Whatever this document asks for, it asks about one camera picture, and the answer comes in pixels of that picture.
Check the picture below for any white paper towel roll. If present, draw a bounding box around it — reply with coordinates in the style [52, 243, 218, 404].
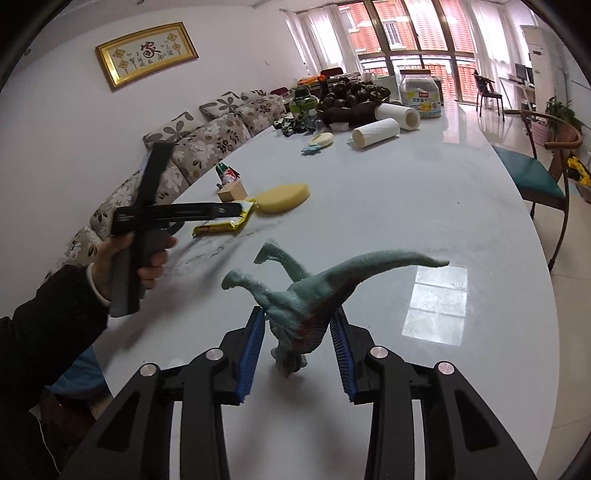
[375, 102, 421, 131]
[352, 117, 400, 151]

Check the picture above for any gold framed wall picture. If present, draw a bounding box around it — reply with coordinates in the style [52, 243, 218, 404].
[95, 21, 199, 90]

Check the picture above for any potted green plant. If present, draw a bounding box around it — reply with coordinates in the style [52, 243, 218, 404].
[545, 96, 587, 139]

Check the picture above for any dark metal chair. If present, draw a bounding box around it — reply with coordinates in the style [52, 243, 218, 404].
[473, 69, 506, 121]

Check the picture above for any white standing air conditioner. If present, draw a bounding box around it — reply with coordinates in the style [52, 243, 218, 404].
[521, 24, 566, 112]

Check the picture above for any person's left hand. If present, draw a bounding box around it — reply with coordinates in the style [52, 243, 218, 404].
[92, 233, 179, 305]

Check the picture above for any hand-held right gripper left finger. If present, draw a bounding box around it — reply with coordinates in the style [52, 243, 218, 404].
[60, 305, 267, 480]

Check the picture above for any floral patterned sofa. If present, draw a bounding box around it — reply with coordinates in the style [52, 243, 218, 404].
[44, 90, 289, 284]

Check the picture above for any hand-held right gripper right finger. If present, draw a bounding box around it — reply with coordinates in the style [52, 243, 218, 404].
[329, 308, 539, 480]

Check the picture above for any yellow sponge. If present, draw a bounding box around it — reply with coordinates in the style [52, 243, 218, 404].
[255, 182, 311, 214]

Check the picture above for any blue cloth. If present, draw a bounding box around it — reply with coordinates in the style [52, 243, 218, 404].
[48, 346, 114, 400]

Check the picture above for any small wooden block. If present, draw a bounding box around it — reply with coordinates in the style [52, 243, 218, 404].
[218, 181, 249, 204]

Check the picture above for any dark green toy heap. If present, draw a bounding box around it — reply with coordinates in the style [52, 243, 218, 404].
[272, 113, 319, 137]

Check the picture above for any clear jar with yellow label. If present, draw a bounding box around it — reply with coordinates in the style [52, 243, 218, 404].
[398, 69, 444, 119]

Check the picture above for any yellow green snack packet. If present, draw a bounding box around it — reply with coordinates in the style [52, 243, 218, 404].
[192, 198, 258, 239]

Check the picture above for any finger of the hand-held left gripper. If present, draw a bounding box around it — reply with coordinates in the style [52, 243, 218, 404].
[135, 141, 177, 208]
[111, 202, 244, 237]

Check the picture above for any large window with curtains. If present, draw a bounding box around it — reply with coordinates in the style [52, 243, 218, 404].
[295, 0, 522, 102]

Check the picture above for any cream and blue small dish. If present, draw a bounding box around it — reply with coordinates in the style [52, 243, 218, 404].
[301, 132, 334, 154]

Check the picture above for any person's left forearm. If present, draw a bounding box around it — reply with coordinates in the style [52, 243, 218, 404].
[0, 263, 112, 480]

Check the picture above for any grey green dinosaur toy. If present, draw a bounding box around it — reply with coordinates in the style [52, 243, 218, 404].
[222, 240, 451, 378]

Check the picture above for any yellow toy on floor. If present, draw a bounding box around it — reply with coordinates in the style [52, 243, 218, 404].
[567, 157, 591, 186]

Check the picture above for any white bead bracelet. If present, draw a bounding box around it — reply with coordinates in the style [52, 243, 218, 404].
[87, 265, 114, 308]

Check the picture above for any green drink bottle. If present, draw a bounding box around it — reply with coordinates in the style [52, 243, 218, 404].
[290, 85, 319, 121]

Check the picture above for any green red white tube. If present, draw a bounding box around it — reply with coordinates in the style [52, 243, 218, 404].
[215, 162, 242, 189]

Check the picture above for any desk with monitors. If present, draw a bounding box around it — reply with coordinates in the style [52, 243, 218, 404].
[499, 62, 536, 112]

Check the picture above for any wooden chair with teal cushion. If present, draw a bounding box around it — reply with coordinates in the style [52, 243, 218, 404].
[492, 108, 583, 271]

